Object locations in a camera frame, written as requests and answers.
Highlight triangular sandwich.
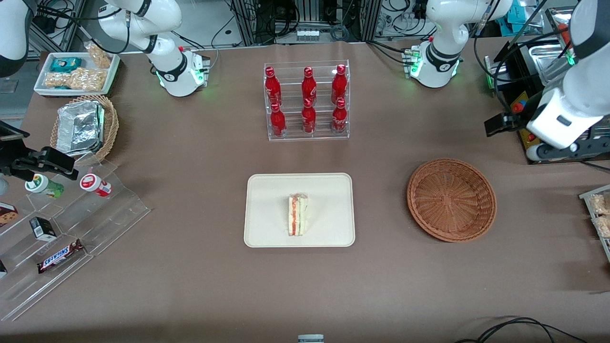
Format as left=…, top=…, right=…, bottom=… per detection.
left=287, top=193, right=309, bottom=237

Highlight large clear peanut bag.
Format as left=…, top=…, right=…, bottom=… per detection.
left=44, top=68, right=106, bottom=92

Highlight red cola bottle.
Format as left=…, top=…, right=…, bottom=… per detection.
left=264, top=67, right=283, bottom=107
left=332, top=98, right=348, bottom=134
left=301, top=67, right=317, bottom=102
left=270, top=103, right=287, bottom=139
left=331, top=64, right=348, bottom=102
left=301, top=98, right=317, bottom=134

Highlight white wire rack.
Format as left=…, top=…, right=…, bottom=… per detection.
left=579, top=185, right=610, bottom=262

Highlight chocolate cookie box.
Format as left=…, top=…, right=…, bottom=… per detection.
left=0, top=202, right=20, bottom=228

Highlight teal snack packet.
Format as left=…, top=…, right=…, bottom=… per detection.
left=50, top=57, right=82, bottom=73

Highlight white rectangular snack tray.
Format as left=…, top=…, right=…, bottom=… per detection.
left=33, top=51, right=121, bottom=97

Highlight small clear peanut bag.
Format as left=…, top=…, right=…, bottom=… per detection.
left=85, top=42, right=112, bottom=70

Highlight silver foil container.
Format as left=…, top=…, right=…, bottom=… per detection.
left=56, top=100, right=105, bottom=157

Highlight Snickers chocolate bar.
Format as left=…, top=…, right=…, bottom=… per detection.
left=37, top=239, right=85, bottom=274

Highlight clear acrylic bottle rack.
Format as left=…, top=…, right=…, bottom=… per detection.
left=264, top=60, right=351, bottom=141

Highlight black food warmer cabinet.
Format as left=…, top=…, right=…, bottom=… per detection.
left=484, top=5, right=610, bottom=165

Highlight light tan wicker basket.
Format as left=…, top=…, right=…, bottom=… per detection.
left=50, top=94, right=120, bottom=165

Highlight cream plastic tray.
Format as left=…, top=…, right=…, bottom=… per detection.
left=244, top=172, right=356, bottom=248

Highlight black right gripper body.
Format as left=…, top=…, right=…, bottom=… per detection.
left=0, top=121, right=44, bottom=179

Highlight brown wicker basket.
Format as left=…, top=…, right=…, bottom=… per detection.
left=407, top=158, right=498, bottom=243

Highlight small black box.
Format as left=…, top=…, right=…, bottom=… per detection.
left=29, top=217, right=58, bottom=242

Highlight clear acrylic tiered stand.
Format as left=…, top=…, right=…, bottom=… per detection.
left=0, top=160, right=152, bottom=322

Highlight black floor cable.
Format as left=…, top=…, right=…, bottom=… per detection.
left=455, top=316, right=589, bottom=343

